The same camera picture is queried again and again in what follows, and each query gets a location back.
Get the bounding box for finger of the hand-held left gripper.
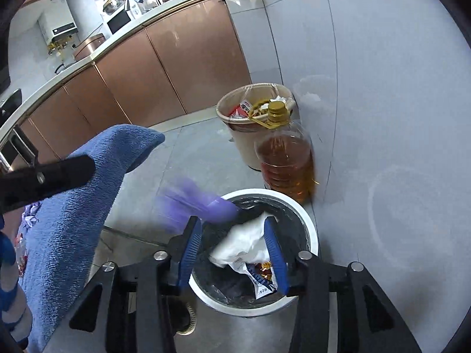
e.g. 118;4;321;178
0;154;97;214

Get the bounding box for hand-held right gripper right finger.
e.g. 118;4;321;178
263;216;424;353

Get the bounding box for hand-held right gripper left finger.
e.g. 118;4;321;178
42;216;203;353

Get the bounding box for white tissue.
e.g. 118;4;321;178
209;215;271;269

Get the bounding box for milk carton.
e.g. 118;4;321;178
230;257;278;300

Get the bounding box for white rimmed trash bin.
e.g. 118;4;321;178
188;188;319;319

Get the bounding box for purple candy wrapper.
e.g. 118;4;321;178
23;204;42;227
156;176;240;229

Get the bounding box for person's left forearm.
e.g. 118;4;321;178
0;213;34;342

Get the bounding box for beige trash bin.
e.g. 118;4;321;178
216;83;297;170

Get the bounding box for blue towel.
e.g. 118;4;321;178
15;124;165;353

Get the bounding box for clear red candy wrapper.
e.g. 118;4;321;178
15;233;29;276

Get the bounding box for large amber oil bottle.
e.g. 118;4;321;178
254;101;316;203

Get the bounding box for bronze rice cooker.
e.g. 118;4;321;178
72;34;105;60

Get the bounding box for white water heater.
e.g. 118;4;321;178
39;0;79;43

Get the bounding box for white microwave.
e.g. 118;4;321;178
106;7;137;34

